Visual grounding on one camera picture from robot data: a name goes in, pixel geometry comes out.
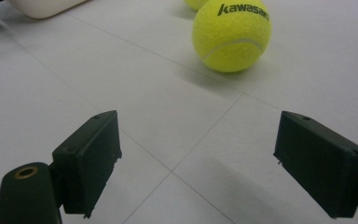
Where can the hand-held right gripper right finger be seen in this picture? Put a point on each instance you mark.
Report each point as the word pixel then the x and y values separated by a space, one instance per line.
pixel 320 161

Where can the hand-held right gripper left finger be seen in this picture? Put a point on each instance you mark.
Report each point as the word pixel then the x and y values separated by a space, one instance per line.
pixel 87 161

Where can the yellow tennis ball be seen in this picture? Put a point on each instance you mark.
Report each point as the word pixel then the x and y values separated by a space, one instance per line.
pixel 231 37
pixel 195 3

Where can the cream plastic basket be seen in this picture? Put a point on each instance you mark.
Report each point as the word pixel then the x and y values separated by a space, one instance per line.
pixel 46 7

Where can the white table cover sheet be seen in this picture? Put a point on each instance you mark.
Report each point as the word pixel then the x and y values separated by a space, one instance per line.
pixel 174 124

